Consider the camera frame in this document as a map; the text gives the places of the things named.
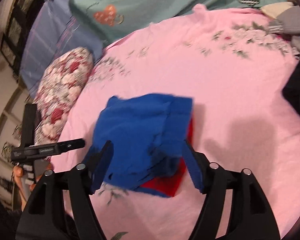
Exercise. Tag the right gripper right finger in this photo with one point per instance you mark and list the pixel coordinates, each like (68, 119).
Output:
(251, 216)

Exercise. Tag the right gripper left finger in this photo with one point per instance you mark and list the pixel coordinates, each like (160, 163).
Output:
(59, 207)

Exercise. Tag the blue and red pants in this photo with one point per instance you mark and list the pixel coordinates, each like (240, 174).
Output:
(147, 133)

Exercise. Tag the person's left hand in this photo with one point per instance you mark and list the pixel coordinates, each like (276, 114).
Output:
(24, 189)

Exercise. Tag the red floral quilt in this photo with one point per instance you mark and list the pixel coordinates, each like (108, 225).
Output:
(58, 91)

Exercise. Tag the blue plaid pillow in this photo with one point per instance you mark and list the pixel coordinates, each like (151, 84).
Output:
(54, 32)

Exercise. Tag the pink floral bed sheet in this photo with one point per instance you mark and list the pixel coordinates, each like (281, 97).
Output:
(234, 71)

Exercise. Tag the grey garment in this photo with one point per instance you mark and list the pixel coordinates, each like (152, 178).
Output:
(288, 23)

